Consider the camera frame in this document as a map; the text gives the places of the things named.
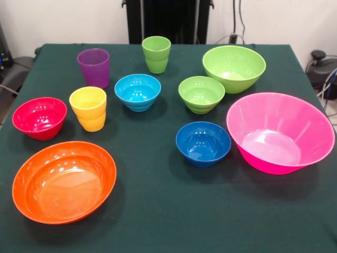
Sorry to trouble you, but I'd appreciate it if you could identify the green cup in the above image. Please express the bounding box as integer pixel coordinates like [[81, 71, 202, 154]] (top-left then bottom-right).
[[141, 36, 172, 74]]

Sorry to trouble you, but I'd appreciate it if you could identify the dark blue bowl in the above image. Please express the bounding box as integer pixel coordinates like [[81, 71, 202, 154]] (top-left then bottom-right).
[[175, 121, 232, 168]]

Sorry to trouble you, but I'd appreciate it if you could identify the small green bowl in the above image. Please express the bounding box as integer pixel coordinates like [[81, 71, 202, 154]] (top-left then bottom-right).
[[178, 75, 226, 114]]

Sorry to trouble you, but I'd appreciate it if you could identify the light blue bowl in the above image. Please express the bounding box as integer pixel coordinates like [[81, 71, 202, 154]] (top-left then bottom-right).
[[114, 73, 162, 112]]

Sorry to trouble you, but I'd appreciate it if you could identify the dark green tablecloth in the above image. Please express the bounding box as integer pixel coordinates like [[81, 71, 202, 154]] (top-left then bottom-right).
[[0, 43, 337, 253]]

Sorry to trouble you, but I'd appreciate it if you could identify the yellow cup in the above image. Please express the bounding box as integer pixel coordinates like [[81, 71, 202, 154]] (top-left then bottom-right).
[[68, 86, 107, 132]]

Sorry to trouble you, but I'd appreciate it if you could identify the large green bowl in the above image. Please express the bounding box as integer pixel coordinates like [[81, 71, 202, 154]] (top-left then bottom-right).
[[202, 45, 266, 94]]

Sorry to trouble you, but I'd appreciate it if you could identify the purple cup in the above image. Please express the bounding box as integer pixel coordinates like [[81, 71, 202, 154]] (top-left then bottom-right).
[[76, 48, 110, 90]]

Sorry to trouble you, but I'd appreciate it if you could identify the large pink bowl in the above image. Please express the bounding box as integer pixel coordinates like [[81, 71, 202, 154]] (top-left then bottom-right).
[[226, 92, 336, 176]]

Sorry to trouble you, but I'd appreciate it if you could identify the large orange bowl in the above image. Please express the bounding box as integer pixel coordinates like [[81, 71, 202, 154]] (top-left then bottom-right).
[[12, 141, 117, 225]]

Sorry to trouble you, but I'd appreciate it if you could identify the red bowl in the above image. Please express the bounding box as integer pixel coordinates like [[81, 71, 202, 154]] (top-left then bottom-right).
[[12, 96, 68, 141]]

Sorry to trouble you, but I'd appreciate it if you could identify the black wall cable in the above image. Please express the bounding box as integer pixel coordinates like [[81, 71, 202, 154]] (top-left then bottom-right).
[[215, 0, 247, 44]]

